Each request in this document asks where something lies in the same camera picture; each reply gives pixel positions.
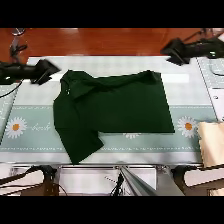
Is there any black cable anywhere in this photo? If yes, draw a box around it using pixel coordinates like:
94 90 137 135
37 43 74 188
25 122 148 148
109 172 127 197
0 80 24 100

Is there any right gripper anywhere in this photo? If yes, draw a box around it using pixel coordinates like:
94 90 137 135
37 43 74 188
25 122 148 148
159 37 193 67

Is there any beige garment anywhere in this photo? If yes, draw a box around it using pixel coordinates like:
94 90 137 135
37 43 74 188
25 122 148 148
197 121 224 169

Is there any silver frame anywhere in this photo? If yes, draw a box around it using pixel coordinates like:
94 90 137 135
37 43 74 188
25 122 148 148
0 162 224 197

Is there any dark green T-shirt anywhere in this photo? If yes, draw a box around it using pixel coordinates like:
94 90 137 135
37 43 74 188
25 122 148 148
52 68 176 166

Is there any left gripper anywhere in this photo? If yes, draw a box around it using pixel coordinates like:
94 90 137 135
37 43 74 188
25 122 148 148
30 58 62 86

